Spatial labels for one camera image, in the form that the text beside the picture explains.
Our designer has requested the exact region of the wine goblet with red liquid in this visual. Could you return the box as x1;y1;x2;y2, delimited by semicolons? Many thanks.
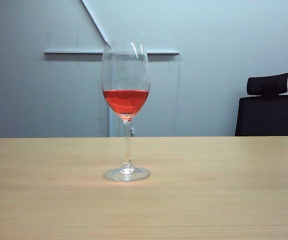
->
100;41;152;183

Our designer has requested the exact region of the black mesh office chair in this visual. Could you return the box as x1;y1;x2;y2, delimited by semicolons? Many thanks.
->
234;72;288;138

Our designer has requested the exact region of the thin white wall cable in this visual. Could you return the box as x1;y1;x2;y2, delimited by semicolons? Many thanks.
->
175;53;181;137

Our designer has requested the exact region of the white horizontal wall trunking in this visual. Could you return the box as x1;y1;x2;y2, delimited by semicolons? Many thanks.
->
43;49;181;56

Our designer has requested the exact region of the white diagonal wall trunking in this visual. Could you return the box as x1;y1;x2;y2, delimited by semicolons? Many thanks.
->
80;0;112;48

